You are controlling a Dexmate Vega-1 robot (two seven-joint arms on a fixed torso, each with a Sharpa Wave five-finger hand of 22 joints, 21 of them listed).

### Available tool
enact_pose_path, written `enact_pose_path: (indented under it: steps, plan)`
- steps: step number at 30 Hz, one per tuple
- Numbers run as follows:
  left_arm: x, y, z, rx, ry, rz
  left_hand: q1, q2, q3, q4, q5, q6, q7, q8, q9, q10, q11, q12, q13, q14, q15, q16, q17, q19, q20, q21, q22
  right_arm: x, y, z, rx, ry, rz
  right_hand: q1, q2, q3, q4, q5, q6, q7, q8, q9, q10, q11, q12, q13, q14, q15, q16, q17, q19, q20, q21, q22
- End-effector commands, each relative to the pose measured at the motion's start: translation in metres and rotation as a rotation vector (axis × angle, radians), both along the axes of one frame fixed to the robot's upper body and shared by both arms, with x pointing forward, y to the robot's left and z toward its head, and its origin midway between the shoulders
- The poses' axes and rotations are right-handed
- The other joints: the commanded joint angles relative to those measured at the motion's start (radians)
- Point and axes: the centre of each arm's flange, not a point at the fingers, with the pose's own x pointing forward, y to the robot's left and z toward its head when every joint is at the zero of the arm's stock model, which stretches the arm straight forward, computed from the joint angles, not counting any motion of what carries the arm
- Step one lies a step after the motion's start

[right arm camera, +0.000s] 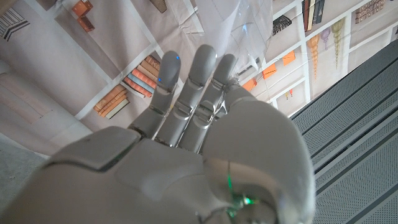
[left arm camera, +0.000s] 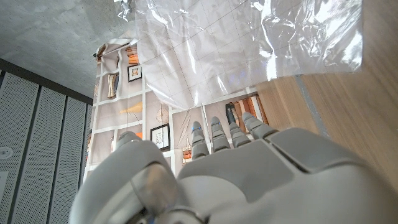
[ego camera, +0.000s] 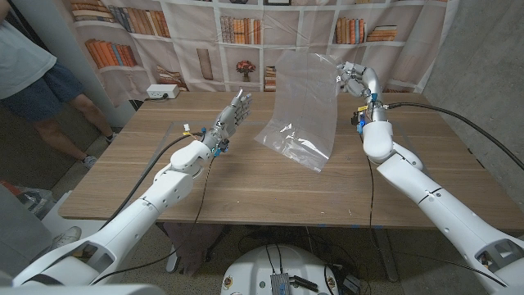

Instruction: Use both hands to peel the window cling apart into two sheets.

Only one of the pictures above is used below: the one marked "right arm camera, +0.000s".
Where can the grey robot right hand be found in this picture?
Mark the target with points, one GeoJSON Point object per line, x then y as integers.
{"type": "Point", "coordinates": [155, 186]}

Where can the clear plastic bag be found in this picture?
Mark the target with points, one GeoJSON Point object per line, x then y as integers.
{"type": "Point", "coordinates": [236, 31]}

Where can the printed bookshelf backdrop cloth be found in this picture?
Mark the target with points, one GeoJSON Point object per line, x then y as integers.
{"type": "Point", "coordinates": [62, 62]}

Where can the grey perforated metal panel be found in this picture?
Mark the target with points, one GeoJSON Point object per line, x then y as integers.
{"type": "Point", "coordinates": [357, 140]}

